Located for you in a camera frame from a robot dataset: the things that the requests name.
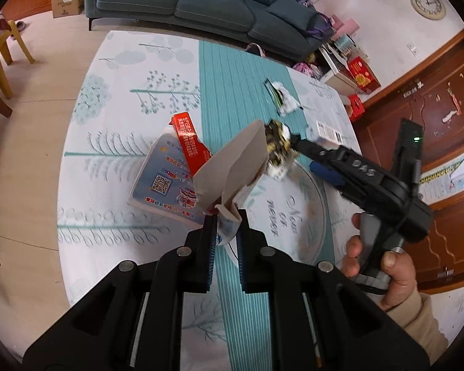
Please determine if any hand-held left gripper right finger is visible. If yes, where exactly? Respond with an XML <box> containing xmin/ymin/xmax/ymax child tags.
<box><xmin>236</xmin><ymin>209</ymin><xmax>430</xmax><ymax>371</ymax></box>

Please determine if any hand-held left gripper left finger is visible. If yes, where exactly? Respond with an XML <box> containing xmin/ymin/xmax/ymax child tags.
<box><xmin>23</xmin><ymin>213</ymin><xmax>220</xmax><ymax>371</ymax></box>

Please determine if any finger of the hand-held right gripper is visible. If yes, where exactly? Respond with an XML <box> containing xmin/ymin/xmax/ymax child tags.
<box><xmin>308</xmin><ymin>160</ymin><xmax>346</xmax><ymax>188</ymax></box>
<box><xmin>292</xmin><ymin>136</ymin><xmax>387</xmax><ymax>187</ymax></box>

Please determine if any gold black wrapper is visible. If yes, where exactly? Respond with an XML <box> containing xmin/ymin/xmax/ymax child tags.
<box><xmin>264</xmin><ymin>120</ymin><xmax>300</xmax><ymax>180</ymax></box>

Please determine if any brown paper bag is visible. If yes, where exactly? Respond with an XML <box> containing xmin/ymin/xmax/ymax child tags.
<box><xmin>193</xmin><ymin>120</ymin><xmax>271</xmax><ymax>248</ymax></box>

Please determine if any red carton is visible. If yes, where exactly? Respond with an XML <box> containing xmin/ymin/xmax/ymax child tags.
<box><xmin>171</xmin><ymin>113</ymin><xmax>213</xmax><ymax>176</ymax></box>

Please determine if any person's right forearm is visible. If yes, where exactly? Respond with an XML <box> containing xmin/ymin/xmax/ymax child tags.
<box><xmin>385</xmin><ymin>289</ymin><xmax>449</xmax><ymax>368</ymax></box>

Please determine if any person's right hand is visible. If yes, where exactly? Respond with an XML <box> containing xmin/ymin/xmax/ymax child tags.
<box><xmin>339</xmin><ymin>212</ymin><xmax>421</xmax><ymax>312</ymax></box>

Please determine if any white box with barcode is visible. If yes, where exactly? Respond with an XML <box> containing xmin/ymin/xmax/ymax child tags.
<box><xmin>315</xmin><ymin>121</ymin><xmax>343</xmax><ymax>145</ymax></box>

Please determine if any wooden cabinet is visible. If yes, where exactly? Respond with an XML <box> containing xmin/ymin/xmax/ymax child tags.
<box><xmin>352</xmin><ymin>29</ymin><xmax>464</xmax><ymax>294</ymax></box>

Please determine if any small red box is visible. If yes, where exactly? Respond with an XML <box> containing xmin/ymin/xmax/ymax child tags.
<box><xmin>344</xmin><ymin>93</ymin><xmax>366</xmax><ymax>121</ymax></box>

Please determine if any printed paper sheet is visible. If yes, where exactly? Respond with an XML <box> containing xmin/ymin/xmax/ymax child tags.
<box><xmin>419</xmin><ymin>149</ymin><xmax>464</xmax><ymax>186</ymax></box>

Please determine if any blue white flat carton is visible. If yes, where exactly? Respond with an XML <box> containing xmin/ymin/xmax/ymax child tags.
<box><xmin>127</xmin><ymin>126</ymin><xmax>213</xmax><ymax>229</ymax></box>

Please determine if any white crumpled wrapper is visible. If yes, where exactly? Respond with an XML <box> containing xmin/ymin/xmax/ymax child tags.
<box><xmin>264</xmin><ymin>79</ymin><xmax>302</xmax><ymax>116</ymax></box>

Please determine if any red gift box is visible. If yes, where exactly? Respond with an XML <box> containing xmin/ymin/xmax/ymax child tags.
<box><xmin>347</xmin><ymin>56</ymin><xmax>381</xmax><ymax>94</ymax></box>

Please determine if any pink floor bag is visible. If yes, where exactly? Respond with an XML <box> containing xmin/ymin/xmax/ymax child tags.
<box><xmin>294</xmin><ymin>62</ymin><xmax>321</xmax><ymax>80</ymax></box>

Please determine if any pink box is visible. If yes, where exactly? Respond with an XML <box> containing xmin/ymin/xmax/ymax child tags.
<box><xmin>330</xmin><ymin>15</ymin><xmax>360</xmax><ymax>39</ymax></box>

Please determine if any purple bag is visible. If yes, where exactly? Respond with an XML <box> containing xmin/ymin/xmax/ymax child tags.
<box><xmin>299</xmin><ymin>0</ymin><xmax>335</xmax><ymax>41</ymax></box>

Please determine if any printed tablecloth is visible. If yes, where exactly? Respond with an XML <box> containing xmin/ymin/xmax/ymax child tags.
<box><xmin>56</xmin><ymin>29</ymin><xmax>362</xmax><ymax>371</ymax></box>

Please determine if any dark blue sofa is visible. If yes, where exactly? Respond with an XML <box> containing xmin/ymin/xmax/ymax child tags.
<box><xmin>84</xmin><ymin>0</ymin><xmax>335</xmax><ymax>62</ymax></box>

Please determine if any cardboard box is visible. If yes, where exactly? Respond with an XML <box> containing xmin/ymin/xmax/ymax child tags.
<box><xmin>51</xmin><ymin>0</ymin><xmax>86</xmax><ymax>19</ymax></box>

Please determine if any yellow wooden chair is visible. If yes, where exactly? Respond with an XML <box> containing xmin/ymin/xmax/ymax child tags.
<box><xmin>0</xmin><ymin>19</ymin><xmax>35</xmax><ymax>66</ymax></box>

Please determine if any round wall clock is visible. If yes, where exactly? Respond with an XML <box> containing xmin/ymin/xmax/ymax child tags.
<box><xmin>410</xmin><ymin>0</ymin><xmax>447</xmax><ymax>21</ymax></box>

